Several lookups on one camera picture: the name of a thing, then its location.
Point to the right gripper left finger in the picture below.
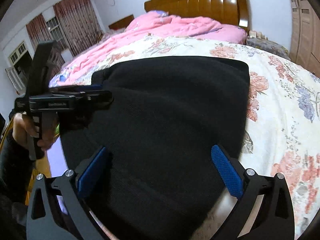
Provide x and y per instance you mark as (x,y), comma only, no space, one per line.
(56,210)

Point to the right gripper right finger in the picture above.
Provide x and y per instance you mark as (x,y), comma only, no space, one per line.
(275,218)

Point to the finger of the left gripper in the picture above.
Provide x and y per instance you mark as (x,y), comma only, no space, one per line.
(75,88)

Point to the black pants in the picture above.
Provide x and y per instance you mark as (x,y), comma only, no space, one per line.
(157,180)

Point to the person's left hand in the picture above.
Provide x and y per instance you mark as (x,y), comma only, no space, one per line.
(23,127)

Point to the purple bed sheet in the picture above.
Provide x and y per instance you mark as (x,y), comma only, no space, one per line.
(56,158)

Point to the red patterned curtain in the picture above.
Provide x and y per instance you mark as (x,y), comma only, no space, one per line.
(78,22)

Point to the wooden nightstand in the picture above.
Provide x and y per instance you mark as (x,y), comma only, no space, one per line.
(122,23)

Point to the floral white quilt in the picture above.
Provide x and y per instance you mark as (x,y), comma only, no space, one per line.
(282,121)

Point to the pink blanket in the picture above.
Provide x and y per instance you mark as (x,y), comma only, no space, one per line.
(158,24)

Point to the grey floral pillow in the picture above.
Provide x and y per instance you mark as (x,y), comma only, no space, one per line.
(268,46)

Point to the wooden wardrobe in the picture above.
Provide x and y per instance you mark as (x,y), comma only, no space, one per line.
(304,49)

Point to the wooden headboard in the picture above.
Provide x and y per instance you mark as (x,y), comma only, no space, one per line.
(234,12)

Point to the window with frame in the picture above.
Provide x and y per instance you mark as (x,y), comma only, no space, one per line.
(21,49)

